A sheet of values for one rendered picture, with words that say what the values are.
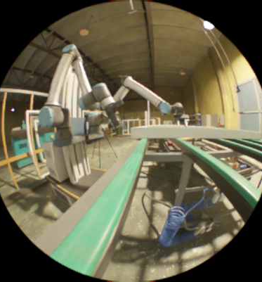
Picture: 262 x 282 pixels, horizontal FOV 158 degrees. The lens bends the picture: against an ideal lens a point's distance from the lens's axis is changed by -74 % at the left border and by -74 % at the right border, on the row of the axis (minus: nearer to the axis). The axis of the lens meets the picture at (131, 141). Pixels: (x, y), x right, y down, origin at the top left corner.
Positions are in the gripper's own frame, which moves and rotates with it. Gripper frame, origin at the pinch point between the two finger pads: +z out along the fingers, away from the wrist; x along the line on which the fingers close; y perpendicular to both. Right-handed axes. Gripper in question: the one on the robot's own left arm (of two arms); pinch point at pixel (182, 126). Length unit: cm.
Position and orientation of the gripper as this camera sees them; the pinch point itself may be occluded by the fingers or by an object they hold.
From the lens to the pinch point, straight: 76.3
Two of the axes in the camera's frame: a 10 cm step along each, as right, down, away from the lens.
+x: -9.2, -0.2, 3.8
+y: 2.6, 6.9, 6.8
